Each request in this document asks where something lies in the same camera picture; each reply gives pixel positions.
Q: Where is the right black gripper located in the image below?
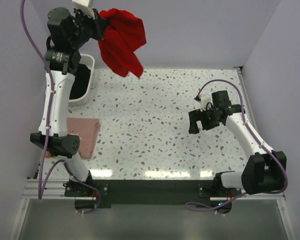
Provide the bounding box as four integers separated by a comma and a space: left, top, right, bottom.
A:
188, 105, 221, 134

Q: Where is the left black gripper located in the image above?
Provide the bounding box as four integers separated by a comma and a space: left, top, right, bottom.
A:
69, 7, 109, 49

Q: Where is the red t shirt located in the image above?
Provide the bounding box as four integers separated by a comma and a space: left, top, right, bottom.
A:
98, 8, 147, 78

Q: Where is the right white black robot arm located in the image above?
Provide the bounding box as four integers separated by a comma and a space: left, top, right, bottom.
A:
188, 90, 287, 197

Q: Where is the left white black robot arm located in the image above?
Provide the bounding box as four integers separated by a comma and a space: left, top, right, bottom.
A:
30, 6, 108, 196

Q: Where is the white plastic laundry basket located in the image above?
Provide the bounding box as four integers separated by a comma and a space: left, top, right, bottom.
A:
68, 54, 95, 107

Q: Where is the black garment in basket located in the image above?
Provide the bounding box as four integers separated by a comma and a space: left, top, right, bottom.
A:
69, 64, 91, 100

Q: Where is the folded pink t shirt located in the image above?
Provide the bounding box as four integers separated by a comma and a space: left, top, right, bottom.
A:
67, 117, 101, 159

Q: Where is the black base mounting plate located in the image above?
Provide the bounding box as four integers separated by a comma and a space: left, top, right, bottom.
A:
63, 179, 242, 210

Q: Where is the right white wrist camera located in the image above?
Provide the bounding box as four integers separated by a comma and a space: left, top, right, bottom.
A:
200, 96, 211, 111

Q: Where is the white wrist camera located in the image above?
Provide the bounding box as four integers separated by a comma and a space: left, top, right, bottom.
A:
71, 0, 95, 20
200, 96, 211, 111

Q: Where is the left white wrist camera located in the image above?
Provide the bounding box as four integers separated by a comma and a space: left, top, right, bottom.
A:
71, 0, 95, 20

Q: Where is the aluminium right side rail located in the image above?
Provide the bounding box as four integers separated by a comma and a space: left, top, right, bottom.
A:
234, 66, 256, 127

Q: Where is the aluminium rail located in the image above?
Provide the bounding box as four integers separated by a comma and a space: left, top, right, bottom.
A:
234, 66, 256, 127
21, 179, 286, 200

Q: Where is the aluminium front rail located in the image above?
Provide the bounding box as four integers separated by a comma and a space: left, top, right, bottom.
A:
21, 179, 286, 200

